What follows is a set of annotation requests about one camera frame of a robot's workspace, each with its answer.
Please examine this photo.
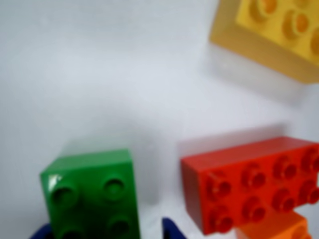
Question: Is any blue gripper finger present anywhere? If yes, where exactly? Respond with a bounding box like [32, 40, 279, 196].
[161, 217, 186, 239]
[29, 223, 54, 239]

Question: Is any green 2x4 building block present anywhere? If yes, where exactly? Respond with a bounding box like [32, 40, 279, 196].
[39, 148, 141, 239]

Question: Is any red 2x4 building block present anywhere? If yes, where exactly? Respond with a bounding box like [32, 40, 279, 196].
[181, 136, 319, 236]

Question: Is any orange building block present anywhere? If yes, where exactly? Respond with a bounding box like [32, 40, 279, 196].
[235, 211, 314, 239]

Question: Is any yellow building block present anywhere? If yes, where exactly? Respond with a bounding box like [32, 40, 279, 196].
[209, 0, 319, 85]

